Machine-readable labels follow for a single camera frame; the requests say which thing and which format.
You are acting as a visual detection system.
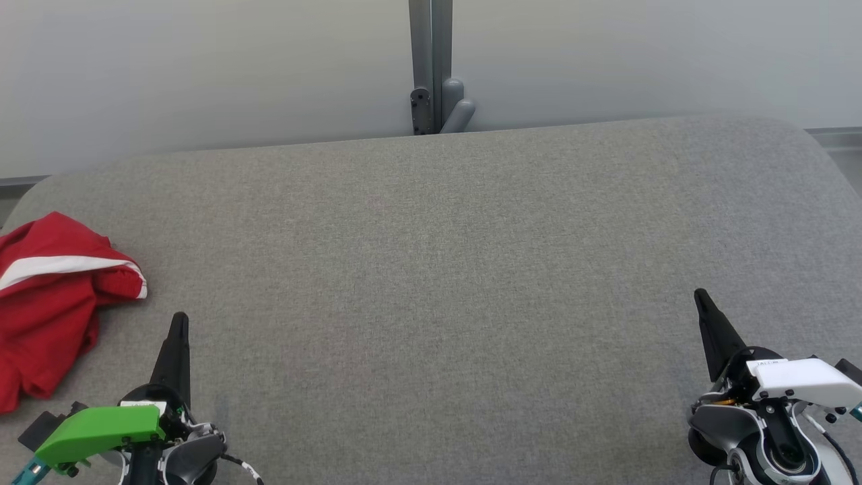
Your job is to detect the grey metal post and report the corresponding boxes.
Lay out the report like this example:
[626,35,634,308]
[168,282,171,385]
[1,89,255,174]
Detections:
[409,0,453,135]

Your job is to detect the camera cable teal plug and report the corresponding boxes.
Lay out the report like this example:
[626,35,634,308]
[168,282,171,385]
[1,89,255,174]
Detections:
[795,403,862,485]
[10,453,53,485]

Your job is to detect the left camera cable teal plug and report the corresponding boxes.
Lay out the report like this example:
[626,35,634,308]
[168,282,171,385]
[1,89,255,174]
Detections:
[10,453,53,485]

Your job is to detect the dark grey hinge plate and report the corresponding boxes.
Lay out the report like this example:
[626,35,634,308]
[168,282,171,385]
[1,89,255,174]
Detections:
[411,86,434,136]

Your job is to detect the thin black tagged arm cable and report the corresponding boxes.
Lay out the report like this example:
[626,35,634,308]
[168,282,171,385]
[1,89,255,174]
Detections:
[221,453,265,485]

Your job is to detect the red shorts with white stripe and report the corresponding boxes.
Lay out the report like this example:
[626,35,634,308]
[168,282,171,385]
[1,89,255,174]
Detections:
[0,212,148,311]

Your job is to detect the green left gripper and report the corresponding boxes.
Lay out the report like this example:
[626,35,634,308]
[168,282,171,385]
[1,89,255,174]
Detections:
[34,312,191,467]

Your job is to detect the right camera cable teal plug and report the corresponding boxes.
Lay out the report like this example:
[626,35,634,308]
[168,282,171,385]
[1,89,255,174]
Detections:
[795,403,862,485]

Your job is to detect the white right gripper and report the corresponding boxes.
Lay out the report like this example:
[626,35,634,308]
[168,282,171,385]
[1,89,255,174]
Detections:
[694,289,862,413]

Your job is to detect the grey partition base rail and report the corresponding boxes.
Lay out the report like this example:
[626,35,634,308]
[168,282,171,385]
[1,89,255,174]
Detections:
[805,127,862,153]
[0,175,52,200]

